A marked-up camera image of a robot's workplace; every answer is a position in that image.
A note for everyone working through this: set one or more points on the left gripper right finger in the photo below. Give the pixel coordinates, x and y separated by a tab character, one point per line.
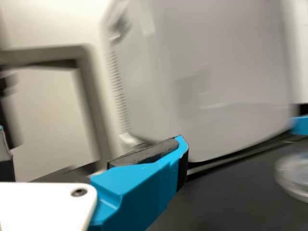
139	192

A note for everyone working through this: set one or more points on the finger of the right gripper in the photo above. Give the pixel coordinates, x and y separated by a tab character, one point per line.
299	126

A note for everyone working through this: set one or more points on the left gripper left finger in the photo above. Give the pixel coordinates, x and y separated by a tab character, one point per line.
5	163

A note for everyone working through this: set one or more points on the petri dish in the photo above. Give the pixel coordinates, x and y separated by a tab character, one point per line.
293	175

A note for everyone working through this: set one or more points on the white box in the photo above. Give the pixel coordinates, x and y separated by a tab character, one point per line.
204	72

